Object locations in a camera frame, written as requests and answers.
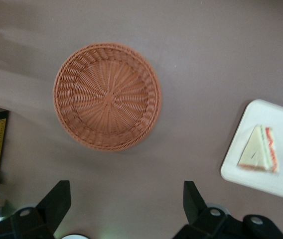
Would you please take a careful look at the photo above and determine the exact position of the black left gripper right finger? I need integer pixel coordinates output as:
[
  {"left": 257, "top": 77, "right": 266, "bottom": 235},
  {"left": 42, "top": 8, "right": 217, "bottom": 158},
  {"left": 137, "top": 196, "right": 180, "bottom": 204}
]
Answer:
[{"left": 172, "top": 180, "right": 232, "bottom": 239}]

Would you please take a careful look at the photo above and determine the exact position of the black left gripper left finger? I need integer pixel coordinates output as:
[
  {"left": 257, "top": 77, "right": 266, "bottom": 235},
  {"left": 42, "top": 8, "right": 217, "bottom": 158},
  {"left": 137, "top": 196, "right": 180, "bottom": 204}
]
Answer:
[{"left": 9, "top": 180, "right": 72, "bottom": 239}]

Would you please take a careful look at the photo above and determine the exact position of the triangular sandwich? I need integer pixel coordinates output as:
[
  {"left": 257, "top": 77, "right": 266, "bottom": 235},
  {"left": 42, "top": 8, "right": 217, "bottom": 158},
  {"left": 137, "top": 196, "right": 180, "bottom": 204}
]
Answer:
[{"left": 236, "top": 124, "right": 280, "bottom": 174}]

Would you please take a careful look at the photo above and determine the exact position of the round brown wicker basket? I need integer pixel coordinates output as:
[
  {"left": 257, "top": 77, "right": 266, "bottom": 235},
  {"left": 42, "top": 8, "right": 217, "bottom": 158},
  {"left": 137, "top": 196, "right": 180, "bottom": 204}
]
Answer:
[{"left": 52, "top": 42, "right": 162, "bottom": 153}]

